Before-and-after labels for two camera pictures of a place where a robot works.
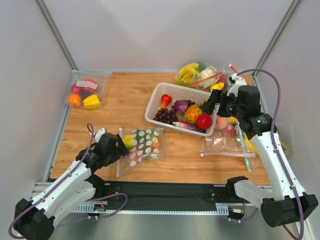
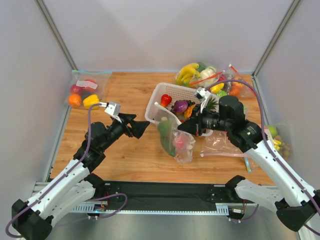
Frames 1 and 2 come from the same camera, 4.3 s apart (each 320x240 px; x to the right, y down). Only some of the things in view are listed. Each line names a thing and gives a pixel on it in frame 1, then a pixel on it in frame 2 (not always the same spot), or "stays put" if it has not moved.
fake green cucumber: (148, 136) to (166, 133)
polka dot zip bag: (145, 145) to (175, 141)
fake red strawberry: (165, 100) stays put
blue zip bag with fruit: (86, 89) stays put
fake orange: (74, 100) stays put
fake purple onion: (180, 106) stays put
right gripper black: (221, 103) to (199, 124)
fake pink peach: (134, 157) to (180, 142)
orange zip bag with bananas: (198, 75) stays put
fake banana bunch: (187, 73) stays put
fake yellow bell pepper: (91, 102) stays put
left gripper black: (119, 146) to (128, 125)
